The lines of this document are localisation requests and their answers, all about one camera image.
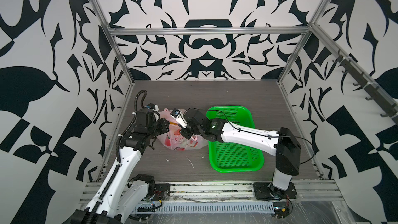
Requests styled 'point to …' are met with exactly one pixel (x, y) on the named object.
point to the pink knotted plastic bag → (173, 139)
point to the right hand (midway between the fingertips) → (179, 122)
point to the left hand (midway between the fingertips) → (168, 119)
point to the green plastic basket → (227, 156)
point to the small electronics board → (281, 209)
